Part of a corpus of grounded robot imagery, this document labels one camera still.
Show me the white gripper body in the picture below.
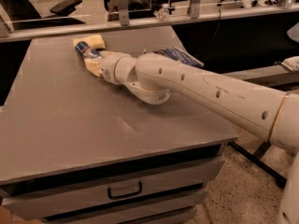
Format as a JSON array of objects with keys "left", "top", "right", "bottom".
[{"left": 101, "top": 53, "right": 137, "bottom": 85}]

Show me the blue silver redbull can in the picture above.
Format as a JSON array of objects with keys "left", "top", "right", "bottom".
[{"left": 75, "top": 41, "right": 101, "bottom": 59}]

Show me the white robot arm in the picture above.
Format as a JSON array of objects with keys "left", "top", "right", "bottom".
[{"left": 83, "top": 52, "right": 299, "bottom": 224}]

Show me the yellow sponge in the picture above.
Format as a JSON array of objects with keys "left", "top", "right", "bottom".
[{"left": 73, "top": 35, "right": 106, "bottom": 49}]

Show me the blue chip bag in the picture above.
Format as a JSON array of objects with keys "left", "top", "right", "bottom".
[{"left": 154, "top": 47, "right": 204, "bottom": 68}]

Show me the grey drawer cabinet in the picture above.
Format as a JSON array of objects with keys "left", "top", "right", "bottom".
[{"left": 0, "top": 36, "right": 235, "bottom": 224}]

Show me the black office chair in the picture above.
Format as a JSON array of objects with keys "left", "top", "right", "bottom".
[{"left": 0, "top": 0, "right": 83, "bottom": 30}]

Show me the grey metal rail post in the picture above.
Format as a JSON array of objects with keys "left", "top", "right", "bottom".
[
  {"left": 187, "top": 0, "right": 201, "bottom": 19},
  {"left": 117, "top": 0, "right": 129, "bottom": 26}
]

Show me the black hanging cable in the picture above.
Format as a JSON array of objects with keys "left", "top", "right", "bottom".
[{"left": 204, "top": 8, "right": 222, "bottom": 73}]

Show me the black drawer handle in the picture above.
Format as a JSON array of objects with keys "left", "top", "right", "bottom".
[{"left": 107, "top": 181, "right": 143, "bottom": 200}]

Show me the black metal stand frame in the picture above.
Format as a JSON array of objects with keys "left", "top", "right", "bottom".
[{"left": 229, "top": 142, "right": 287, "bottom": 189}]

